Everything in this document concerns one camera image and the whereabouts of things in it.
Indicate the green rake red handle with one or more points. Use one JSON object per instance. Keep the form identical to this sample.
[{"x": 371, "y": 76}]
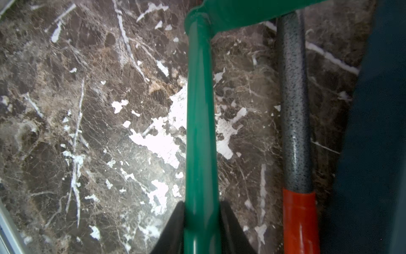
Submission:
[{"x": 202, "y": 234}]

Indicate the teal plastic storage box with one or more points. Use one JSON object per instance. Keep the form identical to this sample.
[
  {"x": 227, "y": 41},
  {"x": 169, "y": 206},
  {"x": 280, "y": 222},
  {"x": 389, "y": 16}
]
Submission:
[{"x": 366, "y": 213}]

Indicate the grey rake red handle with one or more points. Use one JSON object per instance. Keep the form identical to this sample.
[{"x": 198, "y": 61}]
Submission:
[{"x": 300, "y": 221}]

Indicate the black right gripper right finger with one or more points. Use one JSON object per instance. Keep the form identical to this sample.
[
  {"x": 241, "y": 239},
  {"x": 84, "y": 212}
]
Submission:
[{"x": 233, "y": 238}]

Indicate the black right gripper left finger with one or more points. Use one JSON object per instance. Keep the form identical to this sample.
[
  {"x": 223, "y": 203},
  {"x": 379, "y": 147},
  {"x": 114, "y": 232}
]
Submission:
[{"x": 171, "y": 240}]

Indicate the aluminium front rail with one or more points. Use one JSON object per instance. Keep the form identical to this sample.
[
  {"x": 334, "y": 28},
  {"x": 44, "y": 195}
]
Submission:
[{"x": 10, "y": 237}]

